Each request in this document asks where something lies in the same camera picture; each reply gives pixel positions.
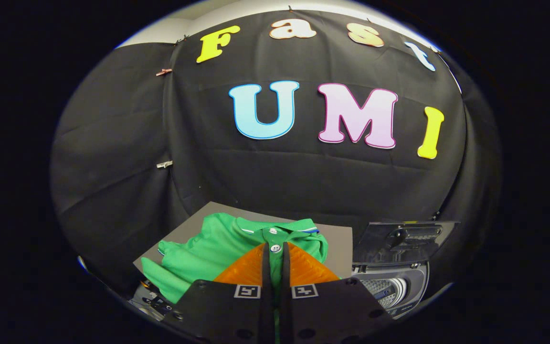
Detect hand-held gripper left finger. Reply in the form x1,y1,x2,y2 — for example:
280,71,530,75
160,242,276,344

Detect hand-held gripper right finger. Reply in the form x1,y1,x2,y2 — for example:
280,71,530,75
278,241,395,344

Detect black backdrop cloth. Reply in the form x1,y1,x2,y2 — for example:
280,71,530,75
51,10,502,306

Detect green polo shirt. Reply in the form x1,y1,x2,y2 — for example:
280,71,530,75
141,213,329,304

